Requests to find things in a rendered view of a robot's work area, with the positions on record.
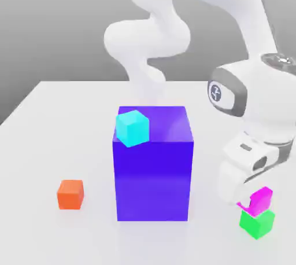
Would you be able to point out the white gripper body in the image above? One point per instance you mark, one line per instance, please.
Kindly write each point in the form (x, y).
(229, 181)

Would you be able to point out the small magenta cube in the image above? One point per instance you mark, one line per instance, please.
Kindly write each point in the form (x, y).
(261, 202)

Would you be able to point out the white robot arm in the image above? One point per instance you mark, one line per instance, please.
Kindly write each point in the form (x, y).
(259, 89)

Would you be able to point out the small green cube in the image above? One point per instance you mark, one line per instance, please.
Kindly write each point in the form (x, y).
(256, 224)

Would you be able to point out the small cyan cube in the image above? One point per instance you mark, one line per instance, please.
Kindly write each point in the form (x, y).
(132, 129)

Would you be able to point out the small orange cube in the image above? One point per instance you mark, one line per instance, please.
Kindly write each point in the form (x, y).
(70, 195)

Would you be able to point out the large purple box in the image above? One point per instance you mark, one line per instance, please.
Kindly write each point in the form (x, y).
(152, 177)

